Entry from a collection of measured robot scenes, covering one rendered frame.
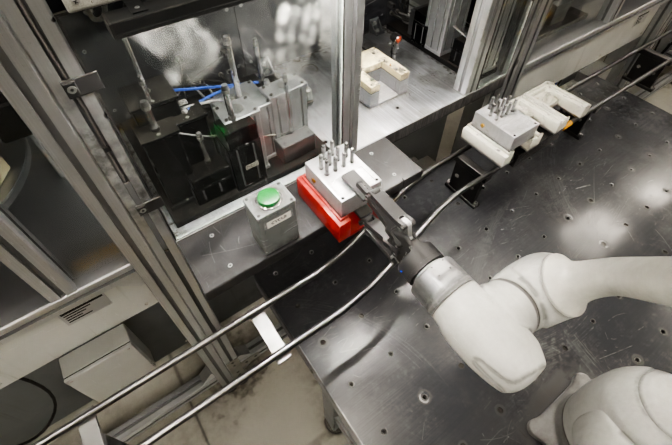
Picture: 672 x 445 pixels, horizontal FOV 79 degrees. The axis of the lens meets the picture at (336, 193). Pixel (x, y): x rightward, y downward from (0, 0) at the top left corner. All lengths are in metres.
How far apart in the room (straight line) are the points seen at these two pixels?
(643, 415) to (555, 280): 0.21
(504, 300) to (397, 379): 0.36
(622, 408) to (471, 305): 0.27
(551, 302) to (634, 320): 0.49
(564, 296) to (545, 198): 0.63
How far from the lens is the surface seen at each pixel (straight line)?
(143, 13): 0.56
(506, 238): 1.19
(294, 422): 1.63
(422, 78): 1.24
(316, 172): 0.79
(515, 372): 0.66
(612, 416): 0.82
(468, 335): 0.65
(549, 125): 1.27
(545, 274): 0.73
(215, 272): 0.81
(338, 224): 0.77
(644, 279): 0.61
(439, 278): 0.67
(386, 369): 0.96
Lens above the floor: 1.59
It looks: 50 degrees down
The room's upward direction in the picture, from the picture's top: straight up
